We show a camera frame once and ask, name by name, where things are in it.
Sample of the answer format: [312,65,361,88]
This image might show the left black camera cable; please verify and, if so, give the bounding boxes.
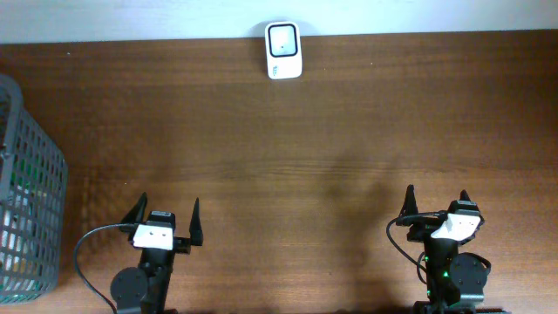
[72,223,137,314]

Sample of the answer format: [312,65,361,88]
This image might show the white barcode scanner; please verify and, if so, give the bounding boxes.
[264,21,303,80]

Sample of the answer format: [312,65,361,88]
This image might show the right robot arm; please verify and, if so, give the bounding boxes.
[395,185,492,313]

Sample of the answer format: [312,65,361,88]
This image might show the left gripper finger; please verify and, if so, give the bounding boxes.
[119,192,147,233]
[188,199,203,246]

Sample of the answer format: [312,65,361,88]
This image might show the grey plastic mesh basket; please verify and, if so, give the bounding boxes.
[1,74,68,305]

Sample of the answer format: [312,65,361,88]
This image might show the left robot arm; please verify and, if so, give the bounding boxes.
[110,194,203,314]

